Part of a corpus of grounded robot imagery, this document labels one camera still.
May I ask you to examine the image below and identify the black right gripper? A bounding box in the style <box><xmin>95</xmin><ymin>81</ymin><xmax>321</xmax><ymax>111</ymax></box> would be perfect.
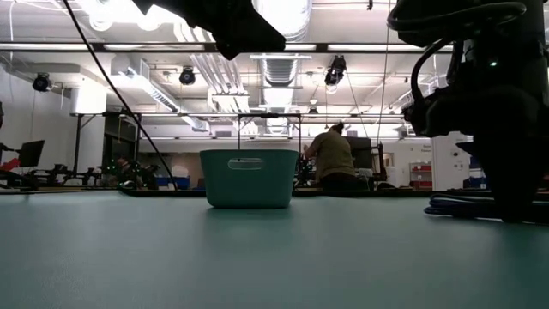
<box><xmin>401</xmin><ymin>40</ymin><xmax>549</xmax><ymax>225</ymax></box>

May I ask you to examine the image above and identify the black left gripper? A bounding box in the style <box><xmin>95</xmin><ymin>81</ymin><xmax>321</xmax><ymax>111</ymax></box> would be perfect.
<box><xmin>131</xmin><ymin>0</ymin><xmax>287</xmax><ymax>62</ymax></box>

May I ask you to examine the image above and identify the black monitor on stand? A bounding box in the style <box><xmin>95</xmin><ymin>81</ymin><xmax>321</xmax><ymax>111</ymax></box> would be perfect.
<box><xmin>15</xmin><ymin>139</ymin><xmax>45</xmax><ymax>169</ymax></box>

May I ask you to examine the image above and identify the green table mat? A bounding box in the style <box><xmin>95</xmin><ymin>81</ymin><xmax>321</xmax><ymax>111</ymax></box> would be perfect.
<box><xmin>0</xmin><ymin>191</ymin><xmax>549</xmax><ymax>309</ymax></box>

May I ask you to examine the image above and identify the black ceiling camera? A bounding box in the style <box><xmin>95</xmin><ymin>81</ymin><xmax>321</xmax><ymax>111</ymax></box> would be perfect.
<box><xmin>323</xmin><ymin>54</ymin><xmax>347</xmax><ymax>87</ymax></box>
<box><xmin>32</xmin><ymin>72</ymin><xmax>52</xmax><ymax>93</ymax></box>
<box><xmin>178</xmin><ymin>66</ymin><xmax>197</xmax><ymax>87</ymax></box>

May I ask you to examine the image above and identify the teal plastic basket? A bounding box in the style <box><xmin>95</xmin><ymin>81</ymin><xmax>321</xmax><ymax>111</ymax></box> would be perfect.
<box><xmin>199</xmin><ymin>148</ymin><xmax>300</xmax><ymax>210</ymax></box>

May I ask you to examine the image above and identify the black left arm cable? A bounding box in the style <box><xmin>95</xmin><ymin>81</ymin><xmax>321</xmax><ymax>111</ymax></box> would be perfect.
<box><xmin>62</xmin><ymin>0</ymin><xmax>178</xmax><ymax>191</ymax></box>

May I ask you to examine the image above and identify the silver ventilation duct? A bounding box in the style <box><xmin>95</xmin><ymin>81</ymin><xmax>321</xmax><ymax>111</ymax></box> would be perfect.
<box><xmin>252</xmin><ymin>0</ymin><xmax>313</xmax><ymax>43</ymax></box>

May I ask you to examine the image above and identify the person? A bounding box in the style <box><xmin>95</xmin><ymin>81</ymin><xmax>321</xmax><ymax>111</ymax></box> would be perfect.
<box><xmin>302</xmin><ymin>121</ymin><xmax>371</xmax><ymax>192</ymax></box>

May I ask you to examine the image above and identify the black metal station frame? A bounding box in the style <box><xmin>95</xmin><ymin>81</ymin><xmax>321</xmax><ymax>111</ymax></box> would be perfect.
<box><xmin>70</xmin><ymin>110</ymin><xmax>145</xmax><ymax>188</ymax></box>

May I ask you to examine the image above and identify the navy braided USB-C cable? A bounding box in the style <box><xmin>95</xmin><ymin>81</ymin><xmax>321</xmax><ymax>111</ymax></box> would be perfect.
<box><xmin>423</xmin><ymin>192</ymin><xmax>549</xmax><ymax>225</ymax></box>

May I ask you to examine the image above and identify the white pillar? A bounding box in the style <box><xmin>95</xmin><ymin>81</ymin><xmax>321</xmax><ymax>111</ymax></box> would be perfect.
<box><xmin>429</xmin><ymin>133</ymin><xmax>473</xmax><ymax>192</ymax></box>

